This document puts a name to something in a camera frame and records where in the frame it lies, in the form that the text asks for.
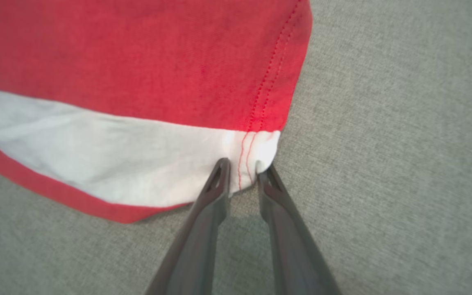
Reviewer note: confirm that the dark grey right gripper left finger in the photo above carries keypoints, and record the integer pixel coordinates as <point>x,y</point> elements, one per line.
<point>195,246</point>

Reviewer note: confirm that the red shorts with white stripe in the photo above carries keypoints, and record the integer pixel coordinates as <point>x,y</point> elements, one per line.
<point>137,61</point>

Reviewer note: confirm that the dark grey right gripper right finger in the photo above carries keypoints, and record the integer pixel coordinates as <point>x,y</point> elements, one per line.
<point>293,254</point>

